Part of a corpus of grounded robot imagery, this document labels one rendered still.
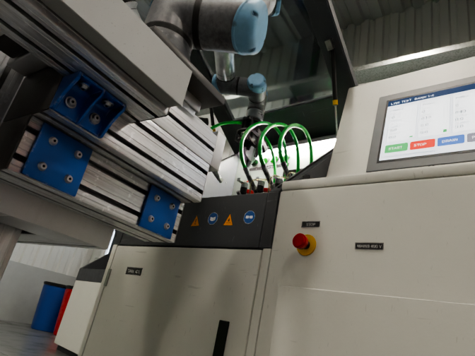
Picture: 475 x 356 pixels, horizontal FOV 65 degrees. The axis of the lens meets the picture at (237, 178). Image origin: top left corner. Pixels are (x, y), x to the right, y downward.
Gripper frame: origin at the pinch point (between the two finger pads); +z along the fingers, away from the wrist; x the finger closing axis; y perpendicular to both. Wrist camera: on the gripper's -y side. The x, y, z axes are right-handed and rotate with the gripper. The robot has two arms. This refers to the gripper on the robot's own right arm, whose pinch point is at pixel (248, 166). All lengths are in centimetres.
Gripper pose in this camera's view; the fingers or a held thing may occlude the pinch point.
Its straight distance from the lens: 149.8
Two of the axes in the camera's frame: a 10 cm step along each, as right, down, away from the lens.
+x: 7.8, -0.9, -6.2
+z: -1.9, 9.1, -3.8
